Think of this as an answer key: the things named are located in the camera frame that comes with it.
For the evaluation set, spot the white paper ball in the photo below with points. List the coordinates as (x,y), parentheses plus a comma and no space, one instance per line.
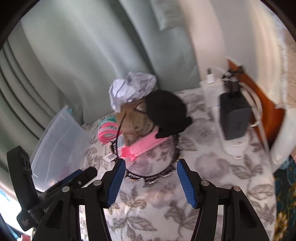
(133,87)

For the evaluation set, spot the black power adapter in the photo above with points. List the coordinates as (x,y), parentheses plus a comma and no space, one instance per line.
(235,111)

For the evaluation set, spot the green curtain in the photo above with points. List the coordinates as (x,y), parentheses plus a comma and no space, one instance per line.
(62,53)

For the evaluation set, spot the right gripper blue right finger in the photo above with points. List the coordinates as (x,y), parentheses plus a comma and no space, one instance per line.
(190,183)

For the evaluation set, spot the white pillow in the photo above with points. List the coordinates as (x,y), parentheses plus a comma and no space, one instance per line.
(284,143)

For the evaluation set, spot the pink plastic comb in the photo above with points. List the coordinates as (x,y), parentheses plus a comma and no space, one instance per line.
(143,145)

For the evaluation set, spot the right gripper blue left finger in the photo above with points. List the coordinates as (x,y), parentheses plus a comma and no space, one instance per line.
(112,181)

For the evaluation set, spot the wooden board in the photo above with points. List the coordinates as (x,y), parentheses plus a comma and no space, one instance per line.
(272,117)

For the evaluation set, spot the clear plastic storage bin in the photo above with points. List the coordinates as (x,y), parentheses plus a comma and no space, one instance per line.
(60,150)

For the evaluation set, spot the white usb plug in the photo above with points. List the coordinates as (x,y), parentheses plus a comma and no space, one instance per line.
(210,78)

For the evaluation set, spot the black fabric hair accessory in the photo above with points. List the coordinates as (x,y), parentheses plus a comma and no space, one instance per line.
(168,112)

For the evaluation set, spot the white charger block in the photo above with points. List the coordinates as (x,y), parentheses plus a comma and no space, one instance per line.
(212,92)

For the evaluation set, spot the white power strip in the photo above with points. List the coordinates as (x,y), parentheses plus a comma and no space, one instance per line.
(235,147)

